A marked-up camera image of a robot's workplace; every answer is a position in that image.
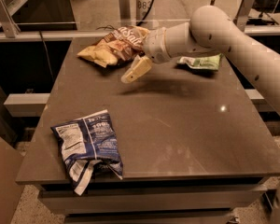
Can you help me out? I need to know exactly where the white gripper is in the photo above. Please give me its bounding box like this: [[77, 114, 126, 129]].
[[121, 27, 171, 84]]

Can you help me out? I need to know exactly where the brown chip bag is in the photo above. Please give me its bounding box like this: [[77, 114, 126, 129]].
[[77, 26, 149, 68]]

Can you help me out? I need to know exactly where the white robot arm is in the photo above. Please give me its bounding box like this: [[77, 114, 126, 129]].
[[143, 6, 280, 208]]

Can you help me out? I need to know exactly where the green chip bag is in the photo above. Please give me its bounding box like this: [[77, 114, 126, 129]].
[[177, 54, 221, 71]]

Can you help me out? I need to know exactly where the blue chip bag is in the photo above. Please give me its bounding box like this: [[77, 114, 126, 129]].
[[51, 110, 123, 195]]

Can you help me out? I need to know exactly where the white cylinder with number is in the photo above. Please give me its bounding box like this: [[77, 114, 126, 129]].
[[136, 0, 153, 23]]

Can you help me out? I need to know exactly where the grey table with drawers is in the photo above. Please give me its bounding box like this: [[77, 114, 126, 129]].
[[17, 38, 280, 224]]

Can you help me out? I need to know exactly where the metal bracket centre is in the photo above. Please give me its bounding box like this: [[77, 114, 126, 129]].
[[119, 0, 131, 26]]

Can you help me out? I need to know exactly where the metal bracket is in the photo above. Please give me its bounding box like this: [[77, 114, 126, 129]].
[[233, 0, 255, 32], [0, 0, 20, 38], [119, 0, 131, 26]]

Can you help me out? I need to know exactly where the black cable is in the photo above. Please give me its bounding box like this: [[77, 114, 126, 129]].
[[96, 0, 156, 31]]

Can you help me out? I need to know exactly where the metal rail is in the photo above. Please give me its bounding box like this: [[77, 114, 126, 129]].
[[0, 26, 280, 43]]

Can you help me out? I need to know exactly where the metal bracket right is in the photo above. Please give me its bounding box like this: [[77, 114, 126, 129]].
[[233, 0, 255, 32]]

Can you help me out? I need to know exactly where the metal bracket left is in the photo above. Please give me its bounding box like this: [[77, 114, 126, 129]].
[[0, 0, 20, 38]]

